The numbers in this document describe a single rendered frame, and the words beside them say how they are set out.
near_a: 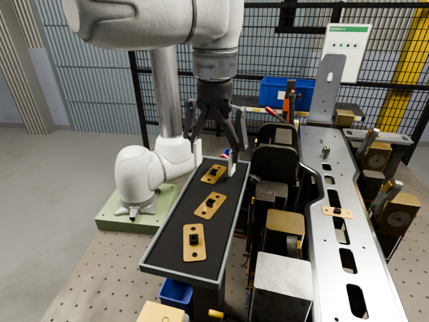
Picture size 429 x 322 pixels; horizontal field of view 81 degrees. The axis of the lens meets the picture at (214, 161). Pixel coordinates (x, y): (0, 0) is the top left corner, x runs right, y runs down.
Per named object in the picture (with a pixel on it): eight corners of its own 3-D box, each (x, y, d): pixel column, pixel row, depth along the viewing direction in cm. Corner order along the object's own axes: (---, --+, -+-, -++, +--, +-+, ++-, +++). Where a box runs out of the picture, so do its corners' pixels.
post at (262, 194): (260, 292, 85) (274, 202, 64) (245, 289, 86) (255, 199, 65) (261, 279, 89) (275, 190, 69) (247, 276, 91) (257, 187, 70)
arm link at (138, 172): (113, 189, 115) (104, 146, 103) (150, 176, 124) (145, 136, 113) (126, 209, 104) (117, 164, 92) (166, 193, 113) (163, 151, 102)
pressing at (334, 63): (330, 122, 134) (347, 54, 116) (307, 121, 137) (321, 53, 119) (330, 122, 135) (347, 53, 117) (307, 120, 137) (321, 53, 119)
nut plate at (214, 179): (214, 185, 61) (214, 181, 60) (200, 181, 62) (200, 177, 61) (227, 168, 67) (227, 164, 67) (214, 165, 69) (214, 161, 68)
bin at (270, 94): (311, 110, 141) (316, 87, 134) (257, 105, 150) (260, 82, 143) (312, 101, 154) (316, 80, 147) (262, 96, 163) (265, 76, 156)
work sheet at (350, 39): (355, 84, 147) (373, 23, 131) (315, 81, 152) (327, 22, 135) (355, 82, 148) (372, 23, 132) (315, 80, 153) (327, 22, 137)
